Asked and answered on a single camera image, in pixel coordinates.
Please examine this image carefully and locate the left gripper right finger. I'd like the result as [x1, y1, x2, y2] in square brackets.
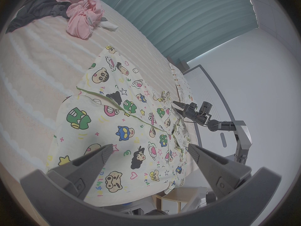
[189, 144, 252, 198]

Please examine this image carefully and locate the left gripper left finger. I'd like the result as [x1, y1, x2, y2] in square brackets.
[48, 144, 114, 201]

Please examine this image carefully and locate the white printed pyjama top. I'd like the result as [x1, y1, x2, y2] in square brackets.
[46, 45, 197, 208]

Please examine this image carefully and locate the bed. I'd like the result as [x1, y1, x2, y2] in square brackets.
[0, 0, 235, 211]

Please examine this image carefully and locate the white printed pillow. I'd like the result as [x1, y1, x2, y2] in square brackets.
[169, 63, 194, 103]

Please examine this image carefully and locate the grey bedside table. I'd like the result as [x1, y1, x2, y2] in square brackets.
[168, 58, 190, 70]

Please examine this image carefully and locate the pale wooden stool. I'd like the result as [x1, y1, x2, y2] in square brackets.
[153, 188, 197, 215]

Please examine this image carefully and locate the white garment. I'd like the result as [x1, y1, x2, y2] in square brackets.
[98, 20, 119, 31]

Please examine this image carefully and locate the pink garment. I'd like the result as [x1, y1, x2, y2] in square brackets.
[53, 0, 105, 40]

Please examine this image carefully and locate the grey garment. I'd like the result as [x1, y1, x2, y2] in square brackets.
[53, 4, 71, 18]

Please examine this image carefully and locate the black garment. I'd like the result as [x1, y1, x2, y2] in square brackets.
[6, 0, 61, 33]

